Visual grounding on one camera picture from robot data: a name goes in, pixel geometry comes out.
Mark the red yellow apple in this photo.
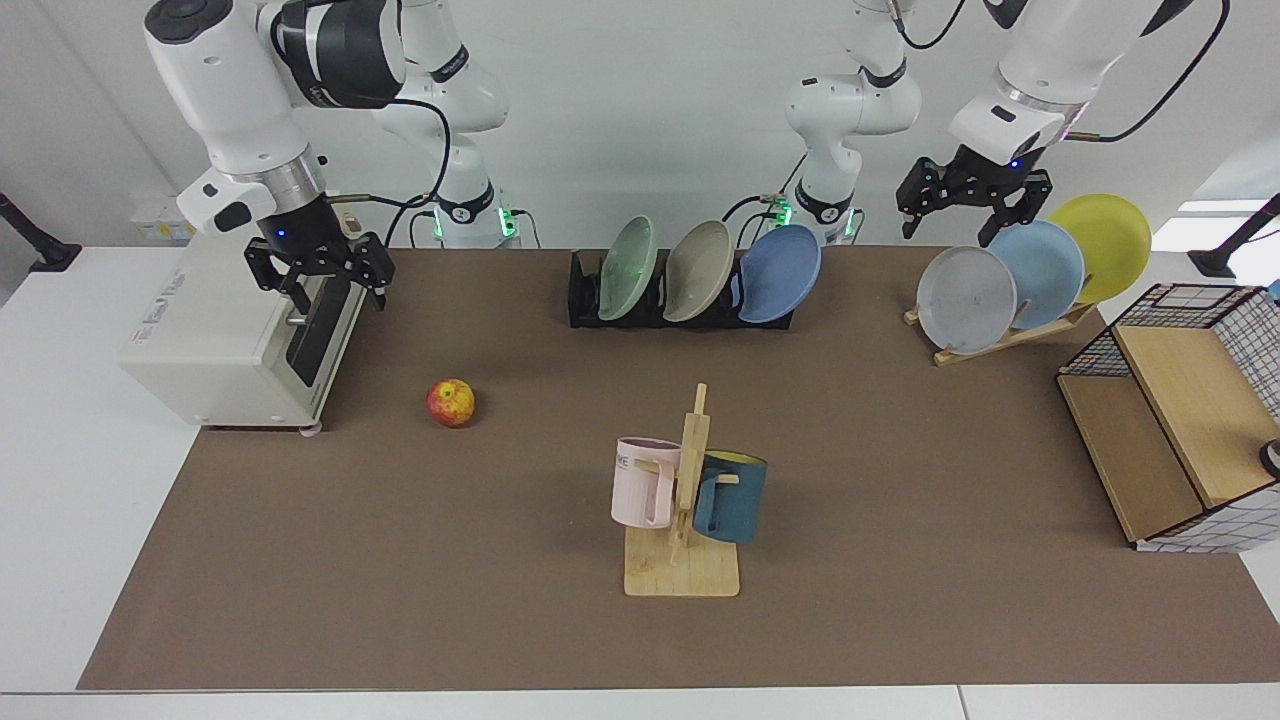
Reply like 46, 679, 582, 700
427, 378, 477, 429

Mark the light blue plate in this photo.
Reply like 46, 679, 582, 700
988, 220, 1086, 331

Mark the grey plate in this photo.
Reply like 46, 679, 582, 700
916, 246, 1018, 355

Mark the yellow plate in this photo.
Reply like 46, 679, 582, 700
1047, 193, 1153, 305

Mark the wooden plate stand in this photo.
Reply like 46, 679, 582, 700
904, 300, 1098, 367

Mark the black dish rack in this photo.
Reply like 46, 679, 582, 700
568, 248, 798, 331

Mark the beige plate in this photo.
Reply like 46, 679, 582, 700
663, 220, 735, 323

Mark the pale green plate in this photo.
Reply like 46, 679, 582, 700
597, 216, 660, 322

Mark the pale toaster oven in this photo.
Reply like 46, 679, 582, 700
118, 232, 371, 436

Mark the brown table cloth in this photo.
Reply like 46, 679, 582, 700
77, 247, 1280, 691

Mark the pink cup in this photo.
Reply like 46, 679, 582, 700
611, 437, 683, 529

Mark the dark blue cup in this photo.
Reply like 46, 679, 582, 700
692, 451, 768, 545

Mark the wooden cup stand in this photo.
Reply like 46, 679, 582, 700
624, 383, 741, 598

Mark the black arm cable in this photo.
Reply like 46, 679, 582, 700
330, 97, 453, 249
1063, 0, 1231, 143

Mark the white wall outlet box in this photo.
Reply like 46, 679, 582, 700
130, 197, 196, 243

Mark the wire basket with wooden floor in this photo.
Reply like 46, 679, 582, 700
1057, 283, 1280, 554

